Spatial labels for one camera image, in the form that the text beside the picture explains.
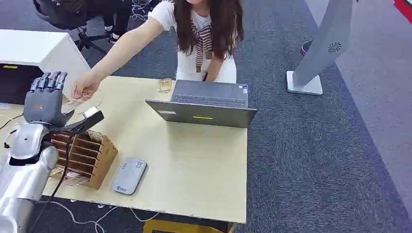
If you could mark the person's right hand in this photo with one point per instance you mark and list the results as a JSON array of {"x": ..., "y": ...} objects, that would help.
[{"x": 84, "y": 85}]

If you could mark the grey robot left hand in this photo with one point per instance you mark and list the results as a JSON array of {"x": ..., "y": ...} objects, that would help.
[{"x": 43, "y": 106}]

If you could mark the clear plastic card sleeve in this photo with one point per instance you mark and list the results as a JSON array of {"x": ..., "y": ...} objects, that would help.
[{"x": 91, "y": 103}]

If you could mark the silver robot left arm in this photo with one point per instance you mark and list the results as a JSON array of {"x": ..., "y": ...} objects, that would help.
[{"x": 25, "y": 170}]

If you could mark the white cabinet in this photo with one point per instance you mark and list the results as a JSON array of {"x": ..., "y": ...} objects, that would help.
[{"x": 48, "y": 51}]

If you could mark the card in wooden box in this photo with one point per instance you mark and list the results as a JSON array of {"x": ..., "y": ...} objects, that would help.
[{"x": 95, "y": 136}]

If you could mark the seated person's legs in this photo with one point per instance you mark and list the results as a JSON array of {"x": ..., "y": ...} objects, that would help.
[{"x": 117, "y": 22}]

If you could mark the black office chair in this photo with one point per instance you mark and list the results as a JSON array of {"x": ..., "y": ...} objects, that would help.
[{"x": 64, "y": 16}]

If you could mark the wooden card box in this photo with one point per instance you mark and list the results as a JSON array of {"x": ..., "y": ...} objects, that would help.
[{"x": 96, "y": 160}]

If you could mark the grey card reader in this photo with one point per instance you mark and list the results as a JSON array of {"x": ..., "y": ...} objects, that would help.
[{"x": 129, "y": 176}]

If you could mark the grey laptop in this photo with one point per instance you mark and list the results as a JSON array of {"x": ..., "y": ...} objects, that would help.
[{"x": 206, "y": 109}]

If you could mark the person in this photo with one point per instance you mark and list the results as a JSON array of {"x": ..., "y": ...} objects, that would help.
[{"x": 206, "y": 48}]

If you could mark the yellow stool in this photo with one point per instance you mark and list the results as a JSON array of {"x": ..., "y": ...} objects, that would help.
[{"x": 180, "y": 227}]

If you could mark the dark round object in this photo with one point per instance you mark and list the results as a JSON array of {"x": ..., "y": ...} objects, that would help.
[{"x": 305, "y": 48}]

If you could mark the white kiosk stand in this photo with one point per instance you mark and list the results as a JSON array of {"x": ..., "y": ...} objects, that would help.
[{"x": 325, "y": 41}]

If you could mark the red object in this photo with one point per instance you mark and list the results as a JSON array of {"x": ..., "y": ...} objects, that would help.
[{"x": 404, "y": 9}]

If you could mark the black wrist camera with pale box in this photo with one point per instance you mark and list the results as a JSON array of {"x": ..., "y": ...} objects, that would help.
[{"x": 84, "y": 120}]

